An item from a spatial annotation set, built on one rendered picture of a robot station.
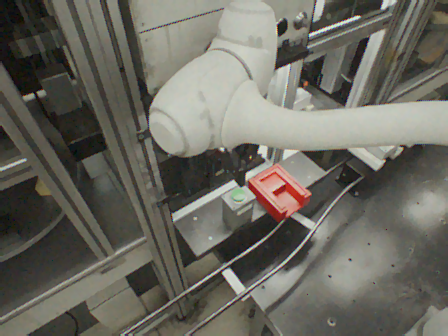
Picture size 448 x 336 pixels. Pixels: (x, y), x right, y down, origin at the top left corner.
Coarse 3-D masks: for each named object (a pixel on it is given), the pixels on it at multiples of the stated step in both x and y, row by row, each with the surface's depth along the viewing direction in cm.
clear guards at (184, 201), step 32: (320, 0) 71; (352, 0) 77; (384, 0) 86; (416, 0) 96; (320, 32) 78; (352, 32) 86; (384, 64) 111; (160, 160) 73; (192, 160) 81; (256, 160) 100; (192, 192) 90; (224, 192) 101
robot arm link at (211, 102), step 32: (192, 64) 43; (224, 64) 43; (160, 96) 40; (192, 96) 39; (224, 96) 39; (256, 96) 41; (160, 128) 40; (192, 128) 39; (224, 128) 40; (256, 128) 40; (288, 128) 40; (320, 128) 39; (352, 128) 40; (384, 128) 40; (416, 128) 40
